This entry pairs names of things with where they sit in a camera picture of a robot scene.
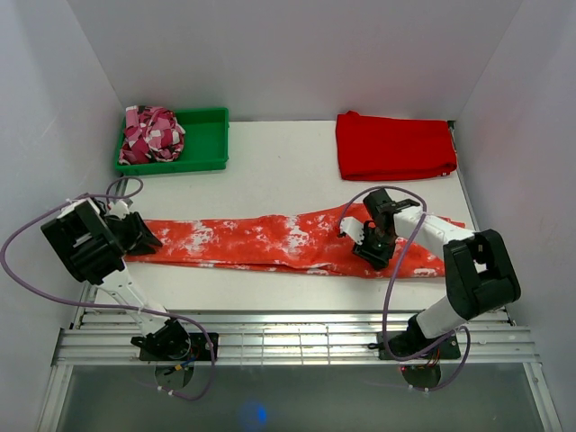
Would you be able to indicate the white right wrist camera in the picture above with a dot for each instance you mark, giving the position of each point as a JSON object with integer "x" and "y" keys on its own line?
{"x": 352, "y": 228}

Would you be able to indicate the folded red trousers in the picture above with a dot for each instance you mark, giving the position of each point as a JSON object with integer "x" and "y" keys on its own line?
{"x": 379, "y": 149}

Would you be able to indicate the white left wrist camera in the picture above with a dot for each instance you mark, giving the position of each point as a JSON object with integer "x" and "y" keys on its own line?
{"x": 119, "y": 209}

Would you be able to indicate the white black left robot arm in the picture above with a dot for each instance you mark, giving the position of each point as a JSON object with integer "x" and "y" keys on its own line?
{"x": 92, "y": 241}

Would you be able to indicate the red white tie-dye trousers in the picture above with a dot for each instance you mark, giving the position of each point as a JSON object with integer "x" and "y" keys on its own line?
{"x": 306, "y": 243}

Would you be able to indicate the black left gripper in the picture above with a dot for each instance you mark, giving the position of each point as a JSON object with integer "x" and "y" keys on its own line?
{"x": 139, "y": 234}

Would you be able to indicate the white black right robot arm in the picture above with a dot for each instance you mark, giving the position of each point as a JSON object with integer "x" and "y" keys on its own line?
{"x": 479, "y": 275}

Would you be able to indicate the pink camouflage garment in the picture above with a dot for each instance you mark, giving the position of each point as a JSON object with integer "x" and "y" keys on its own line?
{"x": 151, "y": 134}

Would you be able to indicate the aluminium table frame rail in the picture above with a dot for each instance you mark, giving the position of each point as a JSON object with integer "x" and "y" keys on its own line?
{"x": 266, "y": 319}

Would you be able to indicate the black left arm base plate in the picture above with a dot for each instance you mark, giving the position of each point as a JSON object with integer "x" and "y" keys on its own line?
{"x": 196, "y": 346}

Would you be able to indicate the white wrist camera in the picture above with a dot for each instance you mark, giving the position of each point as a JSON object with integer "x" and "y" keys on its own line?
{"x": 352, "y": 228}
{"x": 119, "y": 209}

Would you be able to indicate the green plastic bin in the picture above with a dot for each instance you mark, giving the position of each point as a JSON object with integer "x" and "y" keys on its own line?
{"x": 205, "y": 145}

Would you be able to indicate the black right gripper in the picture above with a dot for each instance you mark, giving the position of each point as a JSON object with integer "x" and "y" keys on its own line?
{"x": 378, "y": 260}

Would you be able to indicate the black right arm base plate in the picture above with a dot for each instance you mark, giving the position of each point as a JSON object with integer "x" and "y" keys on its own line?
{"x": 403, "y": 346}

